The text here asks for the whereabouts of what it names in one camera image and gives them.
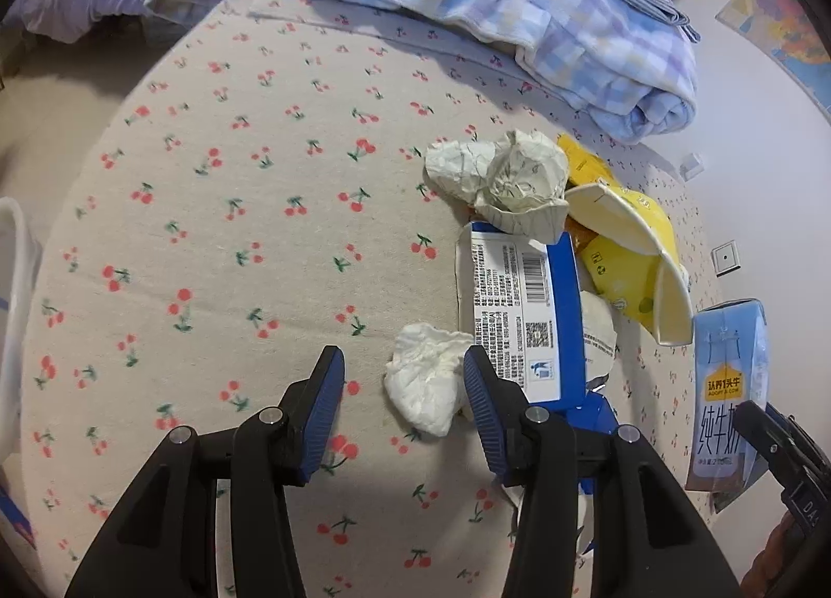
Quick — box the crushed yellow paper cup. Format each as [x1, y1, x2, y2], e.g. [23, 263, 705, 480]
[564, 179, 692, 347]

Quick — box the yellow snack packet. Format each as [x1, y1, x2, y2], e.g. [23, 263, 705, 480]
[557, 134, 611, 187]

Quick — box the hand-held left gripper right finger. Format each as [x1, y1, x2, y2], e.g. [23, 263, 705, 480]
[462, 345, 744, 598]

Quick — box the white plastic bin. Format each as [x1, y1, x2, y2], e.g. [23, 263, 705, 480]
[0, 197, 43, 463]

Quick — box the white snack wrapper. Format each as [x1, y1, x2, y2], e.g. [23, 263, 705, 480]
[425, 137, 504, 206]
[474, 129, 571, 245]

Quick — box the light blue milk carton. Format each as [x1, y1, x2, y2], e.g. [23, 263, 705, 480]
[685, 298, 770, 495]

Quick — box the wall map poster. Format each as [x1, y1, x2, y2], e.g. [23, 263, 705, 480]
[716, 0, 831, 119]

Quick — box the white wall socket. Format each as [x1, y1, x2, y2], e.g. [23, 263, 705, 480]
[711, 240, 741, 276]

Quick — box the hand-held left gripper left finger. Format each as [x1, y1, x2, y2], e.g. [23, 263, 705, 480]
[65, 345, 346, 598]

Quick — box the cherry print bed sheet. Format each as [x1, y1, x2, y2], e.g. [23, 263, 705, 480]
[19, 0, 725, 598]

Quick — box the white tissue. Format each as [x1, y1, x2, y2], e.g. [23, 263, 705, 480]
[383, 322, 478, 438]

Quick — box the flattened blue white carton box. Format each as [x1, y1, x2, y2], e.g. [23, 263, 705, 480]
[454, 220, 621, 560]

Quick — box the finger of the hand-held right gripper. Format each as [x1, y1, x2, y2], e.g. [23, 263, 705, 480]
[736, 400, 798, 490]

